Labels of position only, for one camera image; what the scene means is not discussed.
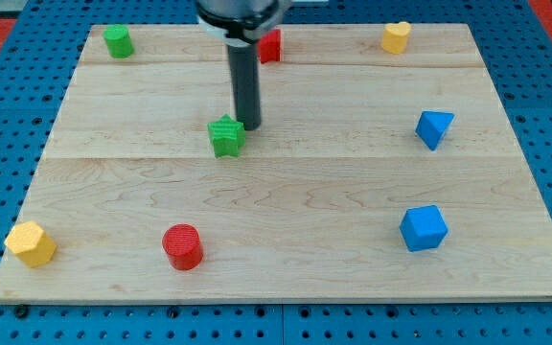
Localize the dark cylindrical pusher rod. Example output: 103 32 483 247
227 44 262 130

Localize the green star block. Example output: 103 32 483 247
207 114 245 158

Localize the light wooden board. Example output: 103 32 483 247
0 24 552 306

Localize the red block behind rod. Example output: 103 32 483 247
258 29 282 64

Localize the green cylinder block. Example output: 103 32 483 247
103 24 134 58

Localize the yellow heart block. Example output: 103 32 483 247
380 21 412 55

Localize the red cylinder block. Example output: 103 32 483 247
162 223 203 270

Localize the blue triangular prism block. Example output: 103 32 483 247
415 110 455 151

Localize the blue cube block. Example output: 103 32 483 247
400 205 449 252

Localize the yellow hexagon block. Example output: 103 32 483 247
4 221 57 268

